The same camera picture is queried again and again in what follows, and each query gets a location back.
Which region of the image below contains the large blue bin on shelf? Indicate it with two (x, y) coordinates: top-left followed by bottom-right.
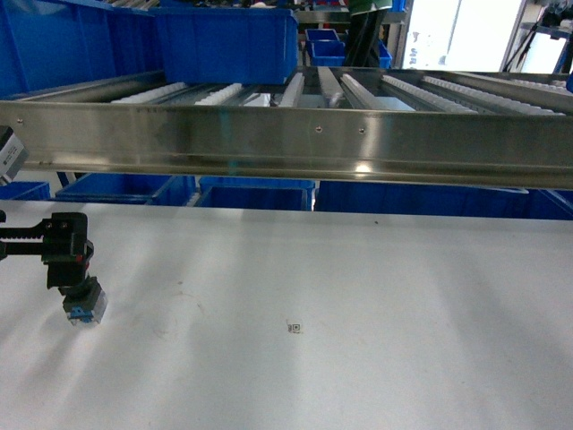
(153, 6), (298, 85)

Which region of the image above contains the blue bin under shelf right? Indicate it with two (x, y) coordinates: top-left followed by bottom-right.
(314, 181), (572, 220)

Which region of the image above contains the blue bin upper left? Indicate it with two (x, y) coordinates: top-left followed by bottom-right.
(1, 1), (163, 96)

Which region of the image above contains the person in green shirt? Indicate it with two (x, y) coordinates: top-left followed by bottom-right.
(344, 0), (393, 68)

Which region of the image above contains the blue bin under shelf middle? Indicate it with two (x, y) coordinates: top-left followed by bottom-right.
(196, 176), (315, 211)

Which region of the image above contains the blue bin under shelf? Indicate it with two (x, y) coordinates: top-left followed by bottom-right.
(196, 176), (315, 211)
(314, 181), (572, 220)
(54, 173), (196, 206)

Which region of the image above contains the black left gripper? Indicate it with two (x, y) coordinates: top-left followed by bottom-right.
(1, 211), (94, 288)

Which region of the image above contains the red mushroom push button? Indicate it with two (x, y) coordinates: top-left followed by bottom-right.
(58, 270), (108, 326)

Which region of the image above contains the blue bin under shelf left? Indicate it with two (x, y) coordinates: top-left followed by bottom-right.
(54, 173), (196, 206)

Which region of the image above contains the stainless steel roller shelf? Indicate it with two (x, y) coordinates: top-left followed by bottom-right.
(1, 66), (572, 189)

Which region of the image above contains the small QR code sticker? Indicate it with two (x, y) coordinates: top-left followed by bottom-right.
(286, 320), (304, 334)

